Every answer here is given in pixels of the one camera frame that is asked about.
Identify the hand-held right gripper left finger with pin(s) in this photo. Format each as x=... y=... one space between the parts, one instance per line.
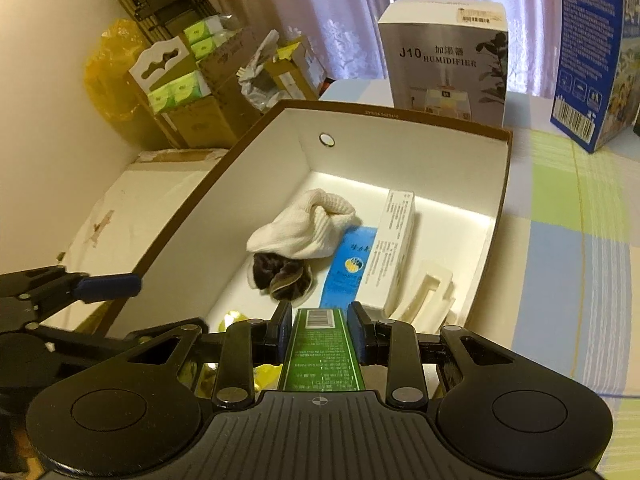
x=285 y=331

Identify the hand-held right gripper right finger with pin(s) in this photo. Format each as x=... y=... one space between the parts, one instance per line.
x=358 y=331

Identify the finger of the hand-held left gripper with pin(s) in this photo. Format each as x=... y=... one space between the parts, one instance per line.
x=90 y=342
x=107 y=286

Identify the green medicine box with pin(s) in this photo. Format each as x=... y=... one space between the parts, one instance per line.
x=320 y=355

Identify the yellow snack packet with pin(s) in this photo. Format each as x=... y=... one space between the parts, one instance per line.
x=235 y=318

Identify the dark velvet scrunchie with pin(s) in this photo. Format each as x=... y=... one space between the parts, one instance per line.
x=280 y=275

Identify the blue toothpaste tube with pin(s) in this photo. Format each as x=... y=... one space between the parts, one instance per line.
x=350 y=265

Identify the white hair claw clip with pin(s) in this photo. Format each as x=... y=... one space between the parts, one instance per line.
x=425 y=292

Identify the white medicine box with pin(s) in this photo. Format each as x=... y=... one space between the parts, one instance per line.
x=392 y=255

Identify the white sock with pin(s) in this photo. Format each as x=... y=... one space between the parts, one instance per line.
x=300 y=230

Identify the brown cardboard storage box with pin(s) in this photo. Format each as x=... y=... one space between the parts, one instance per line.
x=400 y=165

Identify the cream printed blanket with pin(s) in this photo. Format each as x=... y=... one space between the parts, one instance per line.
x=135 y=210

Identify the brown cardboard carton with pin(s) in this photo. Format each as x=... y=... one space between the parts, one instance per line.
x=210 y=120

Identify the pile of green tissue packs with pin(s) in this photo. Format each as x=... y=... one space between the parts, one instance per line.
x=180 y=90

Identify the yellow plastic bag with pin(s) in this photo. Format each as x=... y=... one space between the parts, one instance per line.
x=110 y=75

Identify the checkered tablecloth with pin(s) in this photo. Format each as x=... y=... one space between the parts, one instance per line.
x=565 y=240

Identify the white cutout cardboard panel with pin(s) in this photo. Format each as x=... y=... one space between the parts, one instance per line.
x=160 y=62

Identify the bin with rubbish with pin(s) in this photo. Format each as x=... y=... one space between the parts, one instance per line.
x=272 y=75

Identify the white humidifier carton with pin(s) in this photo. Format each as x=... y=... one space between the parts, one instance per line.
x=440 y=70

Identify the lilac patterned curtain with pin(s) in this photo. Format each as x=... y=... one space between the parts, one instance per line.
x=320 y=10

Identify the blue milk carton case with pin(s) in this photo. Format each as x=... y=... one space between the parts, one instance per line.
x=590 y=50

